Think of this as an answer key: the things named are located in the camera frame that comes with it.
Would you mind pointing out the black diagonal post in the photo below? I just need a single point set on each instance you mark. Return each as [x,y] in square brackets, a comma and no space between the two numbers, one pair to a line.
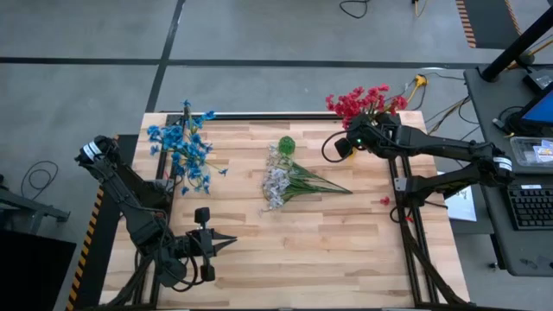
[518,43]

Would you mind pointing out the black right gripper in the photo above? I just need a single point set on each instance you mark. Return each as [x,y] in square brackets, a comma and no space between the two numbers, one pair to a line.
[376,136]

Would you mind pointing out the black keyboard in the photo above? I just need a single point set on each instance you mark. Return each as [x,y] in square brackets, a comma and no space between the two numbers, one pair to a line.
[531,207]

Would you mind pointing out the small red flower bit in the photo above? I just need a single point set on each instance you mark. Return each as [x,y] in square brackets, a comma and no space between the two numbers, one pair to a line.
[409,219]

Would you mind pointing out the black box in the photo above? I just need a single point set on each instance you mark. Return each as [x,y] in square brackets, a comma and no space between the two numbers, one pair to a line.
[34,272]

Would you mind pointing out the grey metal stand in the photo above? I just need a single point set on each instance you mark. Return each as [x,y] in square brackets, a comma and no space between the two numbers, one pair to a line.
[26,207]

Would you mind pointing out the black striped floor mat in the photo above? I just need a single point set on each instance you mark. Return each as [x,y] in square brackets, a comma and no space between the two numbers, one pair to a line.
[488,21]

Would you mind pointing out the white paper sheet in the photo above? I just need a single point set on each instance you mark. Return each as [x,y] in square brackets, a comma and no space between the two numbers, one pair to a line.
[462,203]

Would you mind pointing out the grey keyboard desk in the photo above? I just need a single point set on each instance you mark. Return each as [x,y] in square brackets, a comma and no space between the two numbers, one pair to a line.
[518,250]

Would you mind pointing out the monitor with blue screen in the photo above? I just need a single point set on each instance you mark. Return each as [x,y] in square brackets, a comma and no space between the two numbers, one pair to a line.
[540,110]

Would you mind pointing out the white artificial flower bunch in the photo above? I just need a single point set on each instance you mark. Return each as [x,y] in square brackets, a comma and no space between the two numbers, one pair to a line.
[281,181]

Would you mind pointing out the blue artificial flower bunch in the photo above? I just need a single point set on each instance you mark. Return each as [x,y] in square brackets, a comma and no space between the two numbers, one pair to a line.
[166,138]
[194,164]

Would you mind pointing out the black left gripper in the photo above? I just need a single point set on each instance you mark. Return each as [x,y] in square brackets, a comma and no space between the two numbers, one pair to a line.
[201,246]

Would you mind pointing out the yellow glass vase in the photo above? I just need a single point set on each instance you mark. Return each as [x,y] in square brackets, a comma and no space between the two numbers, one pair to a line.
[353,152]

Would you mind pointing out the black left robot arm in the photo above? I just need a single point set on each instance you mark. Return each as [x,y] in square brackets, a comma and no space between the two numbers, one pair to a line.
[112,181]

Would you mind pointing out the black striped base plate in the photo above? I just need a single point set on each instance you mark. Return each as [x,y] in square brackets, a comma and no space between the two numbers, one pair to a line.
[99,259]

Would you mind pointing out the black box device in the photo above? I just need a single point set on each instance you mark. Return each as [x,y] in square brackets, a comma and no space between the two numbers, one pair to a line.
[540,80]

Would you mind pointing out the grey side desk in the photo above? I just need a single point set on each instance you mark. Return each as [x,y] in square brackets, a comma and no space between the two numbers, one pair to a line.
[488,112]

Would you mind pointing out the black table frame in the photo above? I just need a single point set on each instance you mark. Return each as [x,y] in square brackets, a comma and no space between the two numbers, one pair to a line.
[259,116]

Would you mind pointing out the loose red flower blossom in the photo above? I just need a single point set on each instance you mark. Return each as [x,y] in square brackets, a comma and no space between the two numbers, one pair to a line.
[385,201]

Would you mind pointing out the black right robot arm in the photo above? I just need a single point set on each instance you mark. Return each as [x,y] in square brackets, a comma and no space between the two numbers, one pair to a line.
[445,147]

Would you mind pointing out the green glass vase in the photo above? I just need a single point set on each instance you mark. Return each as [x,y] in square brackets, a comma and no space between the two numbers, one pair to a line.
[286,144]

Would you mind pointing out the clear plastic container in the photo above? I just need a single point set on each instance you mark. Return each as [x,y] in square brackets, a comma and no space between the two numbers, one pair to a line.
[533,151]

